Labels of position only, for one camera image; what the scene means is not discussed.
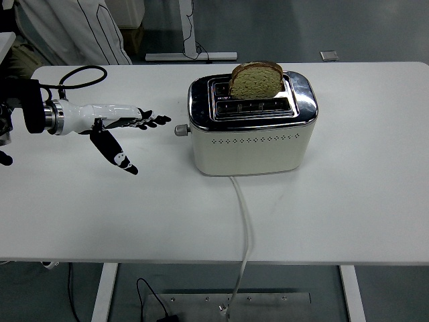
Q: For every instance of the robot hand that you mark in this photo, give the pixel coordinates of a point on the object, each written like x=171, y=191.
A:
x=83, y=115

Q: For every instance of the grey toaster lever knob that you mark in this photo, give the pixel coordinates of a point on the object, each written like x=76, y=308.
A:
x=181, y=130

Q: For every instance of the white toaster with chrome top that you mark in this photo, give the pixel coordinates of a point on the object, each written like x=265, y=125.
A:
x=248, y=154

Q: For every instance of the person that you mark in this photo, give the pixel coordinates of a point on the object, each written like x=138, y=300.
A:
x=67, y=30

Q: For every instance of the brown cardboard box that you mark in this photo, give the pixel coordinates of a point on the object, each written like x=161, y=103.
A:
x=134, y=38

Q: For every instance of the white box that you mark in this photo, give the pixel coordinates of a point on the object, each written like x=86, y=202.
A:
x=132, y=13

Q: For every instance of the white desk leg with foot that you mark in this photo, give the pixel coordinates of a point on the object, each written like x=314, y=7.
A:
x=187, y=27

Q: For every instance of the small white object under table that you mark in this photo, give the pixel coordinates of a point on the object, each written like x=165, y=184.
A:
x=50, y=265

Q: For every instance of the brown bread slice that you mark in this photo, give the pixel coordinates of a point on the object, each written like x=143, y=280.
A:
x=256, y=84

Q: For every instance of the white table leg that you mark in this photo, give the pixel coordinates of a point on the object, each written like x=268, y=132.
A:
x=352, y=295
x=104, y=292

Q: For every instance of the silver plug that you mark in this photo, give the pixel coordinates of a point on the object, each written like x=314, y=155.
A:
x=222, y=308

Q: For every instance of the grey floor socket cover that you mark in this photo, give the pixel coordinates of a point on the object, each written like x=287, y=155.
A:
x=329, y=55

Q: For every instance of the grey metal plate with screws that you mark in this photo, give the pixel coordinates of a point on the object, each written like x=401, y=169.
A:
x=268, y=307

